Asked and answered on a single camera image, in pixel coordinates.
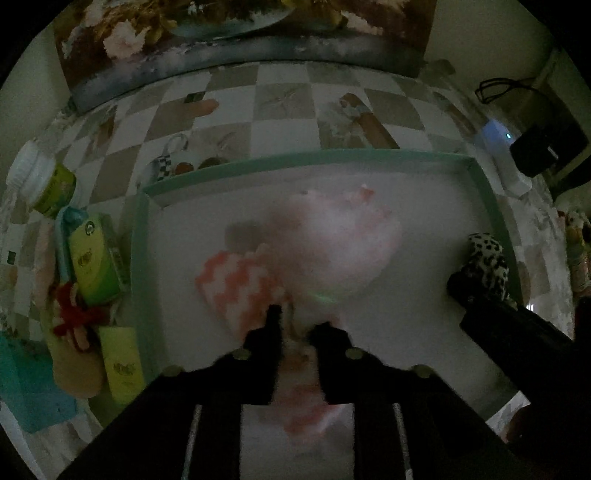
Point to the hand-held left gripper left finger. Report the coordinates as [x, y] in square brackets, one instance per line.
[275, 325]

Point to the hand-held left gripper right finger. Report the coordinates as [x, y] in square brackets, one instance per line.
[325, 337]

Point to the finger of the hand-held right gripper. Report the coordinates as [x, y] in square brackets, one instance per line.
[461, 286]

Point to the leopard print plush toy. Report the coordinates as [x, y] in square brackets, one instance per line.
[489, 258]

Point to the white tray with green rim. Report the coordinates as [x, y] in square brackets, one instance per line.
[415, 323]

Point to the pink plush toy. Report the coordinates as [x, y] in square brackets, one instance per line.
[341, 235]

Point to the pale plush toy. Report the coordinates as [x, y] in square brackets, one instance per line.
[575, 244]

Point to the black box device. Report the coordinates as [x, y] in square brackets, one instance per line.
[533, 150]

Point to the white device with blue light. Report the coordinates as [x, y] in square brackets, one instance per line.
[496, 136]

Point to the green tissue pack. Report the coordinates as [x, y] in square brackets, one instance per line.
[122, 364]

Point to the green yellow snack box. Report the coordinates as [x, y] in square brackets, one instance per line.
[92, 258]

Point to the checked printed tablecloth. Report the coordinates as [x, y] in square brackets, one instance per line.
[277, 115]

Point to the teal cloth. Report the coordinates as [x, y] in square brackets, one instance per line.
[27, 392]

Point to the floral painting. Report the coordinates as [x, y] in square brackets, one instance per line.
[231, 46]

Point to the green jar with white lid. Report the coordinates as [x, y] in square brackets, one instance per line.
[27, 170]

